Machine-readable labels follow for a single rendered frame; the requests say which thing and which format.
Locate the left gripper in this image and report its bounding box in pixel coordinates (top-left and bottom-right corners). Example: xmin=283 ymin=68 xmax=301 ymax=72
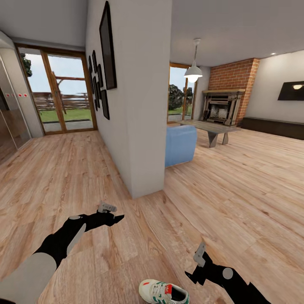
xmin=94 ymin=210 xmax=124 ymax=228

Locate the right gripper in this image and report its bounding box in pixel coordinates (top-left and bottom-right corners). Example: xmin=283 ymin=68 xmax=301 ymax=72
xmin=185 ymin=252 xmax=216 ymax=285

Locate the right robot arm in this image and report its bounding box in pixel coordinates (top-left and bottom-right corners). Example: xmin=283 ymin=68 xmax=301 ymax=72
xmin=185 ymin=242 xmax=271 ymax=304

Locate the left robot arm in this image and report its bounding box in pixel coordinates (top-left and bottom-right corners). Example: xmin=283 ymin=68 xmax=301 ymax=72
xmin=0 ymin=202 xmax=124 ymax=304

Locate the gym shoe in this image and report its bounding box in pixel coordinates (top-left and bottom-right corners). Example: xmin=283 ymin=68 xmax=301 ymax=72
xmin=138 ymin=279 xmax=190 ymax=304

